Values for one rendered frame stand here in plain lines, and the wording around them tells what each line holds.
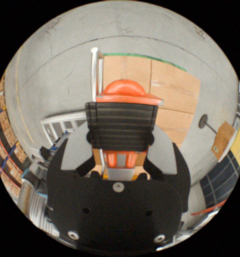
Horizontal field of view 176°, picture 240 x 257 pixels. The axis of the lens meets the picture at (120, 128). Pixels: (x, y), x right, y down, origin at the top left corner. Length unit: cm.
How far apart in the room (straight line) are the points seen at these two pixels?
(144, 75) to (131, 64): 13
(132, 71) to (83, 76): 83
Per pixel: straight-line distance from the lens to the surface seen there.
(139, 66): 66
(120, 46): 132
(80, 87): 133
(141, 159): 48
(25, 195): 62
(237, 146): 732
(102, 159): 15
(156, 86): 69
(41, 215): 105
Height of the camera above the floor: 118
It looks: 58 degrees down
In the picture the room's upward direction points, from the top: 177 degrees counter-clockwise
